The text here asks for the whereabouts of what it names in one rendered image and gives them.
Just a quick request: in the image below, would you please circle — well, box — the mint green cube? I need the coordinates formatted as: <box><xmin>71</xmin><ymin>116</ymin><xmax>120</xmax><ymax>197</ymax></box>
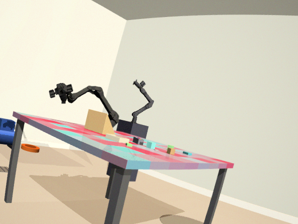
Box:
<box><xmin>146</xmin><ymin>141</ymin><xmax>156</xmax><ymax>149</ymax></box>

